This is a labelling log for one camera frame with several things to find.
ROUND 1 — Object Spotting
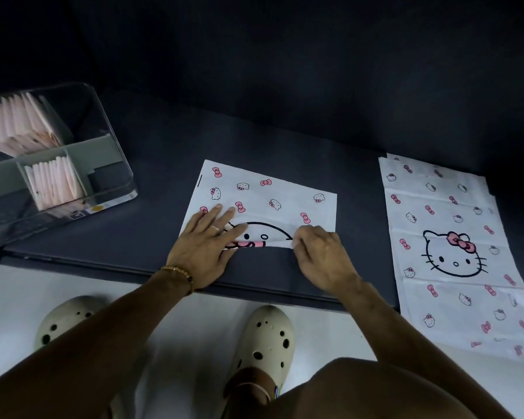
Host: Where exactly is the person's left hand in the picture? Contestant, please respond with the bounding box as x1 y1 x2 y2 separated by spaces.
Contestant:
165 204 249 293

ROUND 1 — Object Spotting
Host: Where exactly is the person's right hand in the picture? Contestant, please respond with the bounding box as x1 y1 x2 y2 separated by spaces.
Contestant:
291 225 361 295

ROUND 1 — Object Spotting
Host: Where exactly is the white kitty bags group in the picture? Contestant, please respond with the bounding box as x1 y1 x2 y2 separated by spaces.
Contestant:
378 153 524 345

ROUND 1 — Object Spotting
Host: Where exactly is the clear plastic organizer box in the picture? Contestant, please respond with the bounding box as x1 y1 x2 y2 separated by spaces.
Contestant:
0 82 139 254

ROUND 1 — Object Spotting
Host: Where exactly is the pink bags row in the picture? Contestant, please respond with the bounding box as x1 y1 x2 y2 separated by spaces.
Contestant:
62 155 88 204

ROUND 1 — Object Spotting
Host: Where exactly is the stack of polka dot bags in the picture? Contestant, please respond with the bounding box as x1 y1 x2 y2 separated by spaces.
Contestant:
34 92 65 149

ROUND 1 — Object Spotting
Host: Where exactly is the person's left forearm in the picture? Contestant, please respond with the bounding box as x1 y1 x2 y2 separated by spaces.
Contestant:
0 272 193 419

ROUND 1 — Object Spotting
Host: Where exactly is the person's right forearm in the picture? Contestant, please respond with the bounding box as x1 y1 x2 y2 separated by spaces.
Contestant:
340 276 516 419

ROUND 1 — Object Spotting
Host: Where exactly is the person's right leg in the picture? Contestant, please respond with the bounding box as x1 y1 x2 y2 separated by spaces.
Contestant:
223 357 477 419

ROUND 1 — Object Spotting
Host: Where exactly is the cream right clog shoe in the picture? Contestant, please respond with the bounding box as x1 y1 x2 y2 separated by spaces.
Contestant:
223 305 296 402

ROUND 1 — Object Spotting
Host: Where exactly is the cream clog shoe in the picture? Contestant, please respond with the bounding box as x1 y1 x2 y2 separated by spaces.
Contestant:
223 305 296 402
34 295 128 419

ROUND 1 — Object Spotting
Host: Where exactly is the cream left clog shoe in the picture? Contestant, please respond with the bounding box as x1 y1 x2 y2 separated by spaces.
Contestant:
34 295 128 419

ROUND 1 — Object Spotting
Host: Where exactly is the dark blue sofa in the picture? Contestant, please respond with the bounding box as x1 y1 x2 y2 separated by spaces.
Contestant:
0 0 524 319

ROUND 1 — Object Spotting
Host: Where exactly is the brown bead bracelet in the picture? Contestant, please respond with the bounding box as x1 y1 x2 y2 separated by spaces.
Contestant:
159 265 196 296

